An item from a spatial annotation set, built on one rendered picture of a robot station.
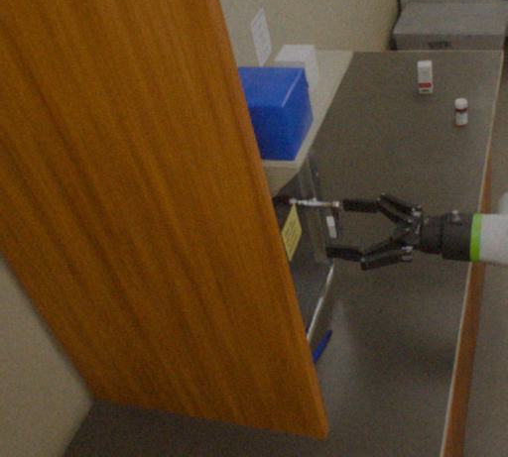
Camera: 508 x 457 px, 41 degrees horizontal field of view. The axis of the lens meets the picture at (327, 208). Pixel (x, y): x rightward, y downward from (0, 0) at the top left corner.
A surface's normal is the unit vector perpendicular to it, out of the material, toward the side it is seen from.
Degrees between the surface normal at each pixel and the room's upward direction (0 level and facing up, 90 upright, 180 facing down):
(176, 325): 90
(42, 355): 90
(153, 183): 90
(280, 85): 0
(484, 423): 0
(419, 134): 0
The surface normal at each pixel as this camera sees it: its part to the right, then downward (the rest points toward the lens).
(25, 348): 0.96, 0.07
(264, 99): -0.15, -0.75
